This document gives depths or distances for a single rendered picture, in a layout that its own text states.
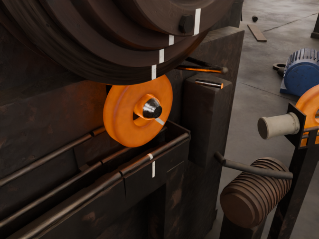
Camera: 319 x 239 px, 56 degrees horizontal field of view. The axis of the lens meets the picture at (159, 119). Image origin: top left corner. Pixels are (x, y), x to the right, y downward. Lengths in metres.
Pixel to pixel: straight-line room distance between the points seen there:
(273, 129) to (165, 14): 0.52
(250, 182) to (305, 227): 0.74
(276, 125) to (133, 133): 0.41
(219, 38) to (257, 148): 1.21
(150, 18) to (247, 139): 1.71
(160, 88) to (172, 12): 0.21
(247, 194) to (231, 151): 1.07
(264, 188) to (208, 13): 0.55
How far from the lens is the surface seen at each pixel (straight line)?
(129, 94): 0.52
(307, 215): 1.63
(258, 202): 0.85
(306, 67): 2.55
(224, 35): 0.87
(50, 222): 0.53
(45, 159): 0.57
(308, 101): 0.86
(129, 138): 0.57
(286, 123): 0.85
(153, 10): 0.37
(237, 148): 1.93
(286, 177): 0.89
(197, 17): 0.44
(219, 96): 0.72
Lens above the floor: 1.09
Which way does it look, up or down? 31 degrees down
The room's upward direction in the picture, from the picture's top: 2 degrees clockwise
